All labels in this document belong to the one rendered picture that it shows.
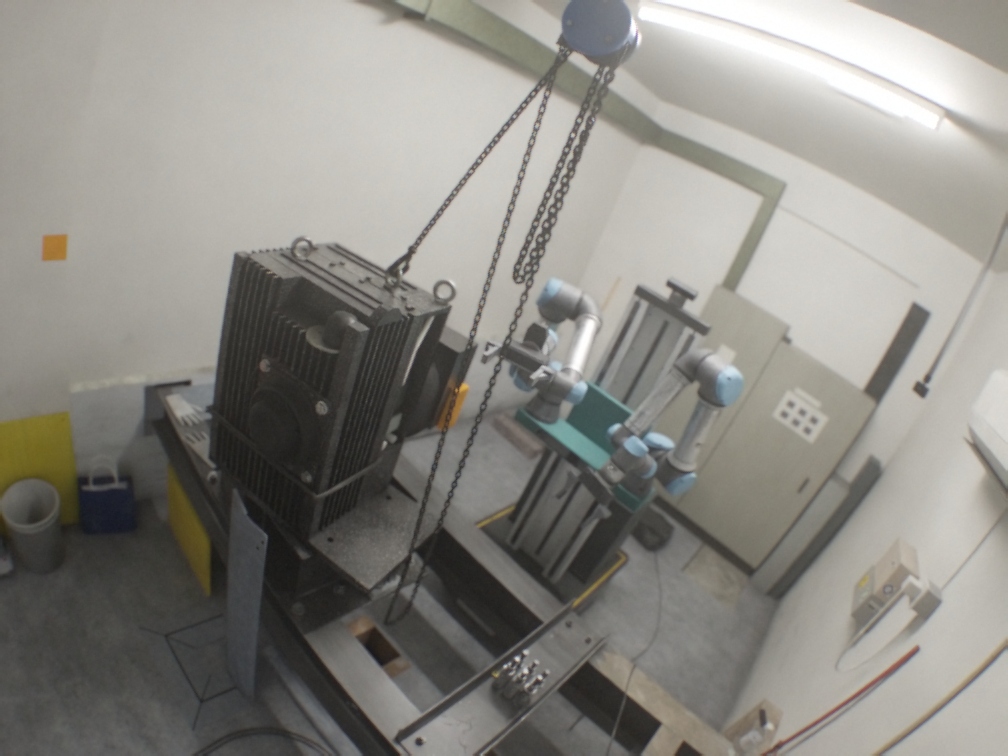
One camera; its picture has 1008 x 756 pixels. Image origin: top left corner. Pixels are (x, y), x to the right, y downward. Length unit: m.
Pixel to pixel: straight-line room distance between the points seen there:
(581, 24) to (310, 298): 0.94
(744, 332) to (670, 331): 1.73
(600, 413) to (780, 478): 2.03
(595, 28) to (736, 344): 3.01
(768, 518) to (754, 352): 1.21
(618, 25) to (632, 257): 3.38
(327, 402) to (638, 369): 1.34
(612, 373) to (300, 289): 1.32
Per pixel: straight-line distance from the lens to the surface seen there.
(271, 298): 1.44
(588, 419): 2.28
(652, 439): 2.03
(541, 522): 2.67
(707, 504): 4.17
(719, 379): 1.76
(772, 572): 4.26
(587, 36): 1.16
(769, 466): 3.97
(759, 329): 3.83
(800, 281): 4.02
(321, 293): 1.42
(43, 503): 2.73
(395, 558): 1.69
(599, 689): 2.20
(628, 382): 2.26
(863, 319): 4.00
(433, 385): 1.70
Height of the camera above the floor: 2.13
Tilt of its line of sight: 24 degrees down
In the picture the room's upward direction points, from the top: 23 degrees clockwise
